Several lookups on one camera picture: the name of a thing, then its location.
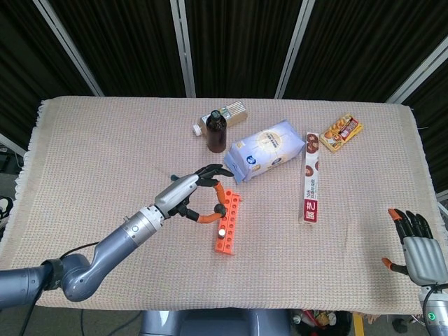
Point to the left robot arm grey silver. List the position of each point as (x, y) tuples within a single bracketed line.
[(84, 276)]

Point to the yellow snack box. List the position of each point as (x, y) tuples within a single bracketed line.
[(341, 133)]

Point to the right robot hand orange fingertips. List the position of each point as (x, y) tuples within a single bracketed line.
[(425, 255)]

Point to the right robot arm grey silver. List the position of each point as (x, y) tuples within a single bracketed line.
[(435, 311)]

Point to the dark brown tea bottle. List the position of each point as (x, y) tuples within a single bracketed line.
[(217, 134)]

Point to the clear bottle with white cap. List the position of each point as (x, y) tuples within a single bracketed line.
[(236, 112)]

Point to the beige woven tablecloth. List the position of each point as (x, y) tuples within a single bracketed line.
[(105, 140)]

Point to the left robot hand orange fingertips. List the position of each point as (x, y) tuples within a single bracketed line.
[(175, 192)]

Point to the blue white tissue pack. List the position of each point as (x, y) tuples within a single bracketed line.
[(269, 150)]

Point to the grey metal partition post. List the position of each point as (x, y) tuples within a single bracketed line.
[(416, 77), (294, 52), (12, 143), (183, 49), (70, 49)]

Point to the white black sneaker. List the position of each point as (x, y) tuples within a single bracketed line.
[(5, 208)]

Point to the long white red box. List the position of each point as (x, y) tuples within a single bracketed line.
[(311, 185)]

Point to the grey robot torso base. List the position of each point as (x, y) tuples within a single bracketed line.
[(210, 323)]

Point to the orange tool holder rack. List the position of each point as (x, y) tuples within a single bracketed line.
[(229, 227)]

